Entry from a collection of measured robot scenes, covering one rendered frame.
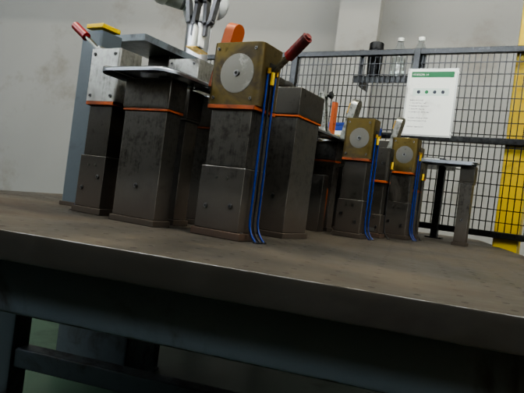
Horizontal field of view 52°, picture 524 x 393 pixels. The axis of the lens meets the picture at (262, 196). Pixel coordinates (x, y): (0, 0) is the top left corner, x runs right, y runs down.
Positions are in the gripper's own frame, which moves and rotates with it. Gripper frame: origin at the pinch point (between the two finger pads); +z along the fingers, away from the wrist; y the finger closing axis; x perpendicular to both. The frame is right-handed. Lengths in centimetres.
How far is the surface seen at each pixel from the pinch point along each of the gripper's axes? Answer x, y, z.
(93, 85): -52, 6, 28
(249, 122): -59, 47, 34
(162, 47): -23.5, 3.2, 10.4
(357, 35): 249, -11, -81
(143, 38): -30.4, 1.8, 10.3
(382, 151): 27, 57, 28
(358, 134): 6, 53, 26
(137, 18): 252, -211, -95
